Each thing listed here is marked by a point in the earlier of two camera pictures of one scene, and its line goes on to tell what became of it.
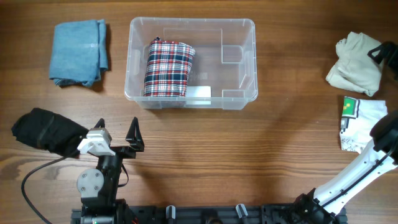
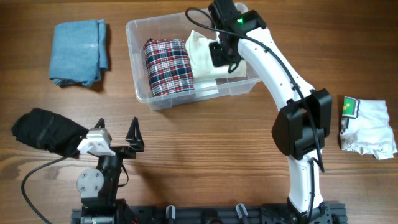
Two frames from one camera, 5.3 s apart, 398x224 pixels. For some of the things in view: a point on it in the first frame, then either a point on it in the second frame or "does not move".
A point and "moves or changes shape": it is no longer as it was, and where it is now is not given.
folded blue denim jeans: [78, 52] does not move
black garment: [40, 128] does not move
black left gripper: [133, 137] does not move
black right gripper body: [392, 61] -> [222, 56]
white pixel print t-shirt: [357, 117] does not move
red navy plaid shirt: [168, 67] moves or changes shape
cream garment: [354, 69] -> [199, 55]
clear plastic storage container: [192, 63] moves or changes shape
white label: [198, 95] -> [204, 88]
